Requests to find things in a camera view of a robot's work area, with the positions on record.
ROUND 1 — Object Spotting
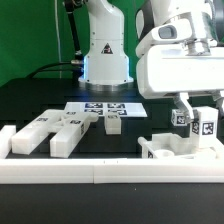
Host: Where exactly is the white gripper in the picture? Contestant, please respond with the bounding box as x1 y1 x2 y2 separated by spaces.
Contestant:
136 44 224 123

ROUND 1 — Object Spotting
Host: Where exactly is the white chair seat part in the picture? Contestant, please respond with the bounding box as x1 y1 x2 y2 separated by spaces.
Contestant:
138 133 224 160

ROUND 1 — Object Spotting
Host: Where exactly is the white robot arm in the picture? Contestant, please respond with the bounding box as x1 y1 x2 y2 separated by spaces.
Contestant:
64 0 224 123

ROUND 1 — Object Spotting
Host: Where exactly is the white tag sheet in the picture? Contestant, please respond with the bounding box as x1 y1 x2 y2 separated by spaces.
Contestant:
64 102 147 117

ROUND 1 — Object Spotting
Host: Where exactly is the white front fence bar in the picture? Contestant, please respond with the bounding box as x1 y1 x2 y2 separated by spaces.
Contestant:
0 159 224 184

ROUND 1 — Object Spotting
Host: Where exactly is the white left fence block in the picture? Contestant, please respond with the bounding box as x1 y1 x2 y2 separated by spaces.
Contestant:
0 125 16 159

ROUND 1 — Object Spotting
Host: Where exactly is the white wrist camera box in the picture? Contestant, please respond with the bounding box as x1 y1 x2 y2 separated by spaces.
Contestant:
135 16 209 58

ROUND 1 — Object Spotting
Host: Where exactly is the black cable bundle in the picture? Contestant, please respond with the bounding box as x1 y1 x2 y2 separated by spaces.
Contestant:
27 0 85 80

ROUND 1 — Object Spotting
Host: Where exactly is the white chair back frame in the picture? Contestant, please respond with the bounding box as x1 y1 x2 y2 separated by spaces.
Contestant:
12 109 99 158

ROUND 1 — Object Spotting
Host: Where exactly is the thin grey cable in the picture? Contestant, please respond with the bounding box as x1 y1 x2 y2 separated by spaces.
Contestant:
54 0 63 80

